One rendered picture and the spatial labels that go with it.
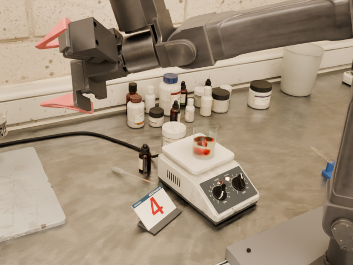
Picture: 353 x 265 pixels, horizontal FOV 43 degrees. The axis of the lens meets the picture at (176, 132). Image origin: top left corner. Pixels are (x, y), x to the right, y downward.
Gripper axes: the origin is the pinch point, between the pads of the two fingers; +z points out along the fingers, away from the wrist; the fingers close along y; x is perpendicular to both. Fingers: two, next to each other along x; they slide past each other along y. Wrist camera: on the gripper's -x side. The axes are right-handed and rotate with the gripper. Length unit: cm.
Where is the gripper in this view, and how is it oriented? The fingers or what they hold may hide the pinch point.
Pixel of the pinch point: (43, 74)
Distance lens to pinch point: 74.4
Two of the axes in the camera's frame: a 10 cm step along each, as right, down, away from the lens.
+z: -9.5, 1.7, 2.5
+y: 1.3, 9.8, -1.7
